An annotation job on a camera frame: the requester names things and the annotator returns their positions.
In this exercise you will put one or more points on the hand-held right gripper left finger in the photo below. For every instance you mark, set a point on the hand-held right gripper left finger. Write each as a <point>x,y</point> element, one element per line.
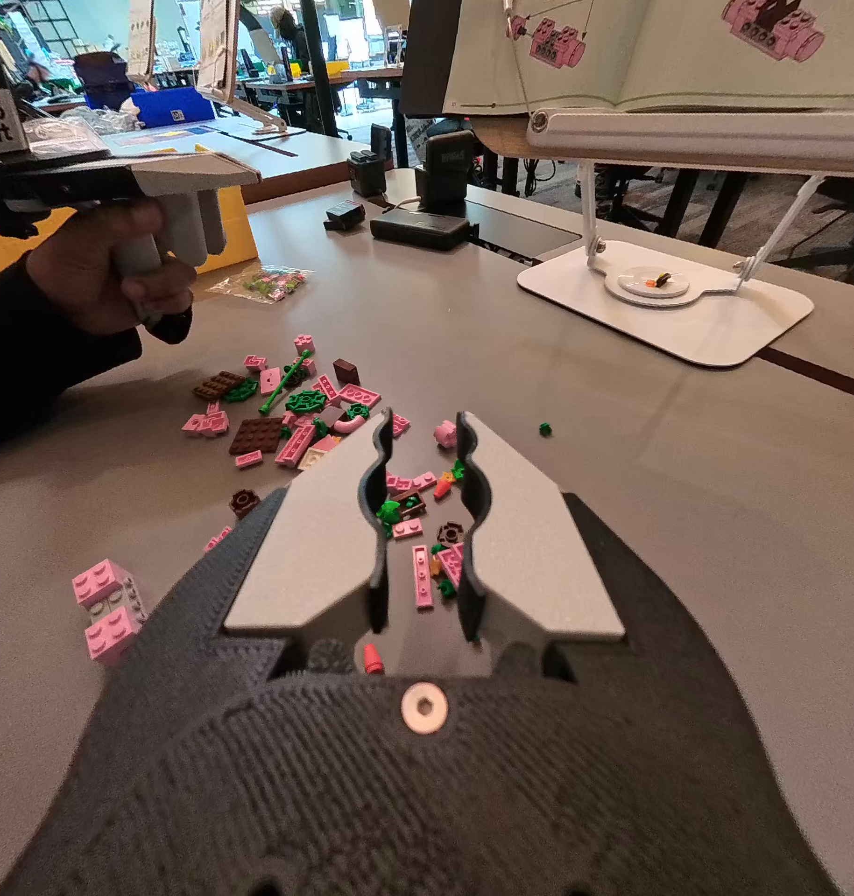
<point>308,553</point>

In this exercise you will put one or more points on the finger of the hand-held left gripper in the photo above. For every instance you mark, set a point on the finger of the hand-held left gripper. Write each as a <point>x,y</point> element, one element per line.
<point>216,220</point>
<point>195,171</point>

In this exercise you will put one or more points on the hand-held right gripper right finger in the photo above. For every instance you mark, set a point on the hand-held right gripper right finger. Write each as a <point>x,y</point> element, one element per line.
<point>539,560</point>

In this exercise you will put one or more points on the clear bag of bricks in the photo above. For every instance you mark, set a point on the clear bag of bricks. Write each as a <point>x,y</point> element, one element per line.
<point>262,283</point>

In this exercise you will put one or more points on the pink toy brick assembly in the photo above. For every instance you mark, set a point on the pink toy brick assembly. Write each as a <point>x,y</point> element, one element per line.
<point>108,630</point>

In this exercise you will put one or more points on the instruction booklet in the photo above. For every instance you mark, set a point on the instruction booklet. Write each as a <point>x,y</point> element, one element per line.
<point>679,70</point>

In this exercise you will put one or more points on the person's left forearm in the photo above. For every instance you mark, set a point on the person's left forearm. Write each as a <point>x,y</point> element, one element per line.
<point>34,364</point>

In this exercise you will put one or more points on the person's left hand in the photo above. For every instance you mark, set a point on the person's left hand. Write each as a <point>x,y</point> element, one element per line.
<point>83,273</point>

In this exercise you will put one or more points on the yellow storage bin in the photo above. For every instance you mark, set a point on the yellow storage bin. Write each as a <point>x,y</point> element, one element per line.
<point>237,224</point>

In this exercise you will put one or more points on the clear plastic bags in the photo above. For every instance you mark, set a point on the clear plastic bags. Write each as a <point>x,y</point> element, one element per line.
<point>83,133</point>

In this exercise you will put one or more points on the blue storage bin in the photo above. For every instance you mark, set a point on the blue storage bin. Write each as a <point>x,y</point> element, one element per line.
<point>171,108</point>

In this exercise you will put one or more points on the brown round brick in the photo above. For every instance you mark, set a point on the brown round brick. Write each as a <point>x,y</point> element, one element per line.
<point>244,502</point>

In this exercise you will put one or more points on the white square plate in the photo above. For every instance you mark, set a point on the white square plate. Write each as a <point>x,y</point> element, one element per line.
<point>311,458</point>

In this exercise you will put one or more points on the coral cone piece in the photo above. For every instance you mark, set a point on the coral cone piece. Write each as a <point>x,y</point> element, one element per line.
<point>373,658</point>

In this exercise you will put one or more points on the pile of small toy bricks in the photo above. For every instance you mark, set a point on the pile of small toy bricks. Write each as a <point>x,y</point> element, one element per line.
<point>294,427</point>

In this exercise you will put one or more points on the small flat black device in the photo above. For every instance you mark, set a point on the small flat black device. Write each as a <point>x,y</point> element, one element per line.
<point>344,214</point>

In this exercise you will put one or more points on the brown studded plate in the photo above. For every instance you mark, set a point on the brown studded plate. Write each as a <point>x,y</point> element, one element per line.
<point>219,385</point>
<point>257,435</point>

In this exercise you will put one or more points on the large cardboard panel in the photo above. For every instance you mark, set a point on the large cardboard panel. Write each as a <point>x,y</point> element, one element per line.
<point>216,42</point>

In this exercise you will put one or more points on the small cardboard panel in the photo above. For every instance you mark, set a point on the small cardboard panel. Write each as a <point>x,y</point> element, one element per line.
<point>141,38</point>

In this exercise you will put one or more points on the green web piece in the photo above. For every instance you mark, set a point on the green web piece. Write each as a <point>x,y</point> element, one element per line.
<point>306,401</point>
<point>240,390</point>

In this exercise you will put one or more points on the black device with green mark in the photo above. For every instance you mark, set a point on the black device with green mark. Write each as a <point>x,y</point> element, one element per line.
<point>367,173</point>

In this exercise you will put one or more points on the black metal pole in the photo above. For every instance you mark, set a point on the black metal pole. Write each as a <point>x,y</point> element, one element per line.
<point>318,70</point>

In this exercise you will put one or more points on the green ribbed rod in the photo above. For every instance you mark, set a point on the green ribbed rod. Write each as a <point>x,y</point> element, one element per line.
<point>285,381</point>

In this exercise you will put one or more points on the brown square brick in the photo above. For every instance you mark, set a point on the brown square brick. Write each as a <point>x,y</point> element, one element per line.
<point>346,372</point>

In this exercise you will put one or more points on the tiny orange black brick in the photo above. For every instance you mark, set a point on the tiny orange black brick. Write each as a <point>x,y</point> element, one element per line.
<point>658,278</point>

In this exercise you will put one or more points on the white board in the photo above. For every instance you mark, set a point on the white board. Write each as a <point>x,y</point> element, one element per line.
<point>749,315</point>

